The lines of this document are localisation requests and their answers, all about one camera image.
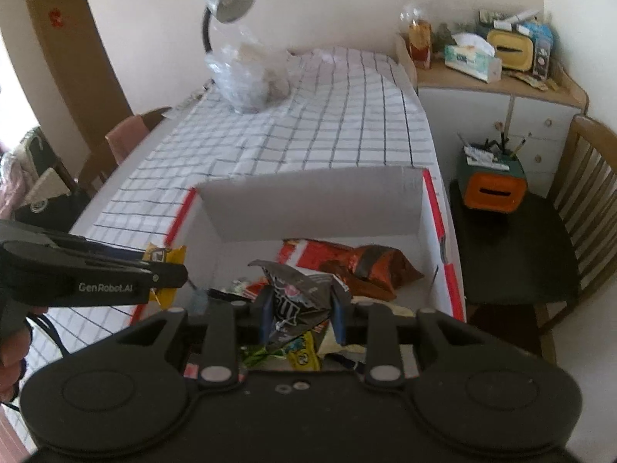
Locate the pink cloth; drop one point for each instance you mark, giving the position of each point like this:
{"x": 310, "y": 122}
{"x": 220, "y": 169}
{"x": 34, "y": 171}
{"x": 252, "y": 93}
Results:
{"x": 125, "y": 137}

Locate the wooden slat-back chair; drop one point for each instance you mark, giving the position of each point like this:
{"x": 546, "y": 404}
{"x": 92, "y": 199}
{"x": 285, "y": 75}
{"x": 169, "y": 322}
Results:
{"x": 511, "y": 260}

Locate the yellow tissue holder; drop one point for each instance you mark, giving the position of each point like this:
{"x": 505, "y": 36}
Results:
{"x": 511, "y": 48}

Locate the large red snack packet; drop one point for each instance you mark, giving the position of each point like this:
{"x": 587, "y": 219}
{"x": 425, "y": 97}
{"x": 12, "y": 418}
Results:
{"x": 308, "y": 253}

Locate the clear plastic bag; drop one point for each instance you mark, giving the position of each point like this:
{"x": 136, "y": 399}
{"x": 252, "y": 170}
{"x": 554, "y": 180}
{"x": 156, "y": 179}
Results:
{"x": 246, "y": 82}

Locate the dark brown chocolate packet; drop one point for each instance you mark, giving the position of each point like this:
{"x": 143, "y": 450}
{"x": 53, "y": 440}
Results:
{"x": 294, "y": 299}

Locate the white and green tissue box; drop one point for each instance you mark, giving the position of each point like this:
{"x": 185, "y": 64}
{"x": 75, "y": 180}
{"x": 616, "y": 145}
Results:
{"x": 470, "y": 62}

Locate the light wooden box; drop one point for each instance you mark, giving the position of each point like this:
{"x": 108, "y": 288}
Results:
{"x": 406, "y": 60}

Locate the red cardboard box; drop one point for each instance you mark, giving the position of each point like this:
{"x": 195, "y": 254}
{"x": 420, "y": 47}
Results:
{"x": 313, "y": 202}

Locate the brown wooden door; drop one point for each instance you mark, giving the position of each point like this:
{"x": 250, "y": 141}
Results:
{"x": 72, "y": 58}

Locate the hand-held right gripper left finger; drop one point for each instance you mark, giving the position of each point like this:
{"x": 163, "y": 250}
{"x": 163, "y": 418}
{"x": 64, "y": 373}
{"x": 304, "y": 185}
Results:
{"x": 264, "y": 316}

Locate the green and white packet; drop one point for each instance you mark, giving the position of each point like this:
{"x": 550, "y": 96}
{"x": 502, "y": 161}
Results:
{"x": 255, "y": 355}

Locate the pile of pink clothes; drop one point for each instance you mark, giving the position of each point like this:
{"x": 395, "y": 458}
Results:
{"x": 19, "y": 173}

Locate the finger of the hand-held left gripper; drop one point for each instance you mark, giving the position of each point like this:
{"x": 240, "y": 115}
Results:
{"x": 166, "y": 275}
{"x": 120, "y": 251}

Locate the white checked tablecloth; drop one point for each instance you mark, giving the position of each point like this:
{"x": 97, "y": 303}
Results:
{"x": 313, "y": 120}

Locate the black bag with round logo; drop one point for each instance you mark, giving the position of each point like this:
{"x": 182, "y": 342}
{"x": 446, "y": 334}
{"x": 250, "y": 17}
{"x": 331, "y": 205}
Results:
{"x": 53, "y": 212}

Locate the person's left hand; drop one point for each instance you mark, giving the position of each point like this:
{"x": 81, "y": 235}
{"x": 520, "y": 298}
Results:
{"x": 12, "y": 352}

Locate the orange and green container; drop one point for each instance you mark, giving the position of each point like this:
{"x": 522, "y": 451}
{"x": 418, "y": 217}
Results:
{"x": 491, "y": 193}

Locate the bottle of orange liquid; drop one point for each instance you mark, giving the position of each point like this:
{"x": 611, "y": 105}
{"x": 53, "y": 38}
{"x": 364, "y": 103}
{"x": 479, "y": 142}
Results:
{"x": 420, "y": 43}

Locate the blue package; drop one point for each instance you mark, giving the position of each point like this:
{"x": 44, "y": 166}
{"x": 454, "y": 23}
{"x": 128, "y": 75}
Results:
{"x": 541, "y": 46}

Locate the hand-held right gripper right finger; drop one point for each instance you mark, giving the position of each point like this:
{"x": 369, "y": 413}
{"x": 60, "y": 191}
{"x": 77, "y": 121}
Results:
{"x": 339, "y": 317}

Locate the small yellow snack packet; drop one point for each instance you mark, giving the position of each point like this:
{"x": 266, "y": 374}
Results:
{"x": 166, "y": 253}

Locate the red-brown foil chip bag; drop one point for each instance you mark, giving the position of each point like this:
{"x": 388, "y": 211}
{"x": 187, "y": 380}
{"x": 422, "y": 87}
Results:
{"x": 381, "y": 265}

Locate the wooden chair with pink cloth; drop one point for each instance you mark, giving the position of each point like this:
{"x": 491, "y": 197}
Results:
{"x": 96, "y": 164}

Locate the white wooden-topped cabinet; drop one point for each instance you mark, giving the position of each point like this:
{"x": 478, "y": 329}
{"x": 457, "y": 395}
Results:
{"x": 482, "y": 111}

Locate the red door sticker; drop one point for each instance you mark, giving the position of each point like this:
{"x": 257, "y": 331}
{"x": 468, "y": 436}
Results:
{"x": 55, "y": 17}

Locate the white tube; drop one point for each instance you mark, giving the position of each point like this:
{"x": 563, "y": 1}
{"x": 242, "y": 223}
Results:
{"x": 516, "y": 18}

